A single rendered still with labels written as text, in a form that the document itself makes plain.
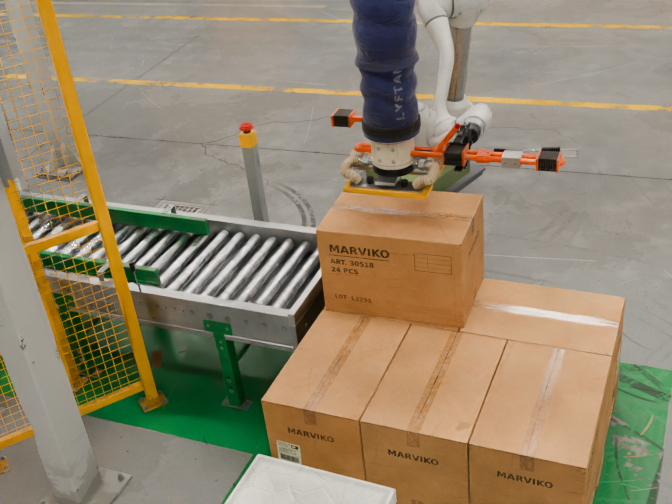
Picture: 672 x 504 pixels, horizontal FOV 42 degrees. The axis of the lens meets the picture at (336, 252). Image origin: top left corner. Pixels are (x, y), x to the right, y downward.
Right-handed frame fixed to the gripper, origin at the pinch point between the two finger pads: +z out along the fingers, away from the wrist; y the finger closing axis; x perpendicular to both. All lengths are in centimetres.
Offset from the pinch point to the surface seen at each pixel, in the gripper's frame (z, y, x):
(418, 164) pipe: 1.7, 4.7, 15.5
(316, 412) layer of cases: 79, 69, 35
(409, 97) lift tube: 4.2, -24.0, 16.9
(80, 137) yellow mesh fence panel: 41, -16, 140
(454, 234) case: 11.1, 28.9, -0.5
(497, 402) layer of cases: 58, 69, -27
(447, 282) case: 18, 47, 1
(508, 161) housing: 2.9, -0.2, -19.6
